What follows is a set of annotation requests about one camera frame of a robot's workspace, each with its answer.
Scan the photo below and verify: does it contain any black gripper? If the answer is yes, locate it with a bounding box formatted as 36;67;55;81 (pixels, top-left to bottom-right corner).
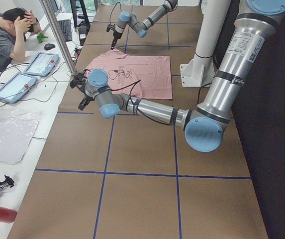
78;94;94;111
110;31;121;49

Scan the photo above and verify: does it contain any pink Snoopy t-shirt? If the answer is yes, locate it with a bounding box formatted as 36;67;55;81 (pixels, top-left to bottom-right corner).
86;49;173;100

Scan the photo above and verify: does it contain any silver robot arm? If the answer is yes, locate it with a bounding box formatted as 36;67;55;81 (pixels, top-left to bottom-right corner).
79;0;285;152
106;0;178;49

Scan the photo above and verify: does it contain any black keyboard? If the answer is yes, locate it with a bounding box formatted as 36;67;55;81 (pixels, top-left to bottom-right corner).
58;19;72;42

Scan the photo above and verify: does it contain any upper blue teach pendant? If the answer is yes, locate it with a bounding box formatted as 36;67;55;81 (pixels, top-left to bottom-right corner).
23;52;59;77

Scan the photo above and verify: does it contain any blue teach pendant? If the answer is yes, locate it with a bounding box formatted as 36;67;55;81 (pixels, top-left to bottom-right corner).
0;73;37;104
23;52;59;77

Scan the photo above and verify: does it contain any black computer mouse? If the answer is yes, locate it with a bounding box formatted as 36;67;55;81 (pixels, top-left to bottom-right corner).
44;43;55;51

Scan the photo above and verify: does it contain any lower blue teach pendant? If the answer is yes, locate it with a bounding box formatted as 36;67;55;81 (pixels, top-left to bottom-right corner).
0;73;37;104

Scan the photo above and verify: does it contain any green clamp tool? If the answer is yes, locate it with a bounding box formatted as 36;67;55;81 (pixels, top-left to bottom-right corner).
37;33;48;44

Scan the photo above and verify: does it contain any clear plastic bag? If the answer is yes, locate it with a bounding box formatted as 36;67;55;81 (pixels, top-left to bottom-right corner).
0;109;42;165

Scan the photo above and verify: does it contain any seated person grey shirt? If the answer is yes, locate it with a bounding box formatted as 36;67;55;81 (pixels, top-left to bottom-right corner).
0;7;41;72

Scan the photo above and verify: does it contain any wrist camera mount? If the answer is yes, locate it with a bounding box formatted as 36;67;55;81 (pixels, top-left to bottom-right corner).
106;23;115;32
69;73;87;91

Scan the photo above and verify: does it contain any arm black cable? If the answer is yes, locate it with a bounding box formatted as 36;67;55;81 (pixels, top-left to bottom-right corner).
108;1;130;48
112;79;212;125

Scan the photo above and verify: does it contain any aluminium frame post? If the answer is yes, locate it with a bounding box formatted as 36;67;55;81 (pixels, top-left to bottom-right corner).
40;0;77;76

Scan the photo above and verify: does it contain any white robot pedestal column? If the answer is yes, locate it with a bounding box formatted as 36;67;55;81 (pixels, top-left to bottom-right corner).
180;0;231;87

